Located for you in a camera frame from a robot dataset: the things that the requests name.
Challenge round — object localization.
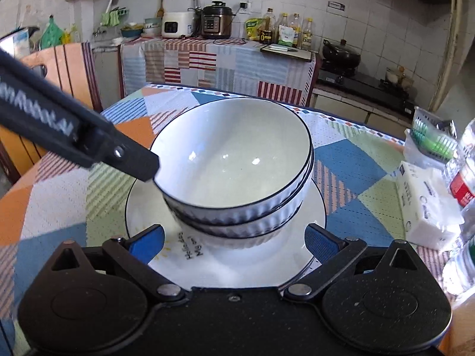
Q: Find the blue bowl stack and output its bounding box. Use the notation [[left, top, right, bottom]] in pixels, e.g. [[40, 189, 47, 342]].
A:
[[120, 24, 144, 39]]

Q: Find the black gas stove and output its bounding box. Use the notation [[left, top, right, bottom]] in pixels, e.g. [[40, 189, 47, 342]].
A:
[[317, 68, 417, 110]]

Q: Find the patchwork counter cloth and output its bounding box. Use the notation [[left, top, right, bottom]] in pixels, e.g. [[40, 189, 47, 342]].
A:
[[119, 37, 320, 106]]

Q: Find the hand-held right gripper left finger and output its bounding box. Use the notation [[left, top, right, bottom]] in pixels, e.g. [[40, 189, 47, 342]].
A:
[[50, 224, 187, 302]]

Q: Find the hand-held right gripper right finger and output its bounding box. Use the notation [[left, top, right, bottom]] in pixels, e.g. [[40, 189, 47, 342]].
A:
[[283, 223, 422, 302]]

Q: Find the water bottle with red label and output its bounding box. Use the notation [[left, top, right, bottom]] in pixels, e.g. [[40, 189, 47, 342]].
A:
[[443, 152, 475, 212]]

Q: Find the small clay pot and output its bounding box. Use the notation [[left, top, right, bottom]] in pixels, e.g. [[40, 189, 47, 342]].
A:
[[385, 66, 415, 90]]

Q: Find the white tissue pack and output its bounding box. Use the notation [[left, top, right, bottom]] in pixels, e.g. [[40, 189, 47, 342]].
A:
[[395, 161, 465, 251]]

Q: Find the pale bowl stack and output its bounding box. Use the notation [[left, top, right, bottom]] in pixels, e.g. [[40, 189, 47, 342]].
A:
[[143, 17, 163, 38]]

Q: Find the wooden chair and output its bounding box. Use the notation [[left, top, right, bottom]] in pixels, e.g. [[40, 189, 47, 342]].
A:
[[0, 42, 104, 184]]

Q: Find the patchwork tablecloth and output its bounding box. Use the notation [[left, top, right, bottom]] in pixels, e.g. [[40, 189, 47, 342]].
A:
[[0, 83, 461, 356]]

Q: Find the green yellow packet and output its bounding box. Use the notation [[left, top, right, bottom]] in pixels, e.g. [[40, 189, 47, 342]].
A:
[[244, 18, 266, 41]]

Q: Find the plastic basket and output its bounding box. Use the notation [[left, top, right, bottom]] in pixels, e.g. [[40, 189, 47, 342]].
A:
[[403, 106, 460, 164]]

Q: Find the white rice cooker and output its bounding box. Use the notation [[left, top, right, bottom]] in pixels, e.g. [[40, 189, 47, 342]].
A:
[[162, 12, 196, 39]]

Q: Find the white fridge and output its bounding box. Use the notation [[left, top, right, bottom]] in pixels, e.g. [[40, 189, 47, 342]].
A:
[[0, 26, 40, 58]]

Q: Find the clear condiment bottle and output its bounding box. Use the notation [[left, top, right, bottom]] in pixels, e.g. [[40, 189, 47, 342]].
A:
[[289, 13, 302, 48], [278, 13, 292, 47]]

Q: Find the black cutting board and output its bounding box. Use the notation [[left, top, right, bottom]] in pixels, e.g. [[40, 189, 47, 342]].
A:
[[260, 44, 313, 63]]

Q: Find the white plate with dark rim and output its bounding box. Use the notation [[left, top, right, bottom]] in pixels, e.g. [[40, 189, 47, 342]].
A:
[[125, 181, 328, 289]]

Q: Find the white label condiment bottle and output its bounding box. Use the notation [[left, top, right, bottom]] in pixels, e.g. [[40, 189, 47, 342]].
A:
[[300, 17, 314, 51]]

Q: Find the steel pressure cooker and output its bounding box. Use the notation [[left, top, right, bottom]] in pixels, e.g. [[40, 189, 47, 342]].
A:
[[200, 1, 237, 40]]

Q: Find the green cloth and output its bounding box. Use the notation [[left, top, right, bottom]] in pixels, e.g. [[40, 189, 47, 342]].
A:
[[102, 7, 129, 27]]

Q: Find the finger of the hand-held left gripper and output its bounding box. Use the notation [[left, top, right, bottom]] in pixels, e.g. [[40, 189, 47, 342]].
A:
[[93, 119, 161, 183]]

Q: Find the white bowl with dark rim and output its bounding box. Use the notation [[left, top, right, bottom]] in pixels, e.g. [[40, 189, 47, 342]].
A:
[[163, 156, 315, 231], [150, 97, 315, 210], [174, 178, 312, 250]]

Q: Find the black wok with lid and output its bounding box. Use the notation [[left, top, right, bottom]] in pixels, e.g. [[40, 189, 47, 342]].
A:
[[322, 39, 362, 69]]

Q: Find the green plastic bag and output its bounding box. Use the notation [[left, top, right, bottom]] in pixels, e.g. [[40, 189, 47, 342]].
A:
[[39, 15, 69, 49]]

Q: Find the yellow bottle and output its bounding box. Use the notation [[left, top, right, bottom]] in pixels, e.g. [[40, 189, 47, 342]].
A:
[[61, 26, 81, 45]]

